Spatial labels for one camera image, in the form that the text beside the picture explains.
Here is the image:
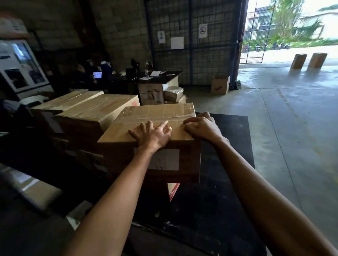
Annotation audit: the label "small wrapped cardboard box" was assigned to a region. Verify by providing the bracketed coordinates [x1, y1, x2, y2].
[163, 85, 184, 103]

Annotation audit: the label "metal wire cage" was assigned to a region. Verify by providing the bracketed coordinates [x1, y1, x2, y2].
[144, 0, 245, 86]

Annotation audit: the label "person's left forearm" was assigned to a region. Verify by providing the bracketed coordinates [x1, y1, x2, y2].
[62, 147, 159, 256]

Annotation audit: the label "white printed carton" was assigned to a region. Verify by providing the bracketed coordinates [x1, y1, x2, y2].
[0, 17, 29, 39]

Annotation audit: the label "parked motorbike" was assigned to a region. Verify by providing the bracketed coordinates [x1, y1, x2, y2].
[273, 41, 291, 51]

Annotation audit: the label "white paper sheet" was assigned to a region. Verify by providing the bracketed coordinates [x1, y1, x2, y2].
[66, 200, 93, 230]

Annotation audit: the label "person's right hand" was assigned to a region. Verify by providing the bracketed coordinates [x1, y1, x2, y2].
[183, 111, 225, 145]

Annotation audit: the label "person's right forearm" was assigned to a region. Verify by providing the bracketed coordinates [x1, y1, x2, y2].
[214, 137, 338, 256]

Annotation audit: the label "white plastic chair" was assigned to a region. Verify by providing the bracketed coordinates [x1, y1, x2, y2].
[20, 95, 50, 108]

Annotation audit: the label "black table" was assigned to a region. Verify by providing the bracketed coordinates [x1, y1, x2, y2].
[0, 113, 267, 256]

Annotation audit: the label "tan block post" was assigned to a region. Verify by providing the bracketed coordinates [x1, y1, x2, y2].
[307, 52, 328, 70]
[290, 53, 308, 70]

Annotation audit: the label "person's left hand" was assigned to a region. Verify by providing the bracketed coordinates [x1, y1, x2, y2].
[128, 120, 173, 155]

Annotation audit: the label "dark work desk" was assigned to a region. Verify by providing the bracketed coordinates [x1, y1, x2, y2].
[113, 70, 183, 85]

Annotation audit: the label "cardboard box check mark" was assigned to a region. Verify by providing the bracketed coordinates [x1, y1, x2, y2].
[211, 75, 231, 95]

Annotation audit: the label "large cardboard box white labels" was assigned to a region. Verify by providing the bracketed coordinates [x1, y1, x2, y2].
[138, 76, 180, 105]

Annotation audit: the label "metal bar gate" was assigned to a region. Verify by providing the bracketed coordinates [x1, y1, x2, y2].
[239, 0, 276, 65]

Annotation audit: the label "black desk monitor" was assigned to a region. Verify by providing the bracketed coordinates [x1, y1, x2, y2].
[126, 58, 138, 81]

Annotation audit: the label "blank white sheet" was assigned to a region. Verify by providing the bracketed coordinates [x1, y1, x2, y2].
[170, 37, 184, 50]

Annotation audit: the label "green tree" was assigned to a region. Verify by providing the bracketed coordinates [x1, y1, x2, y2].
[272, 0, 305, 43]

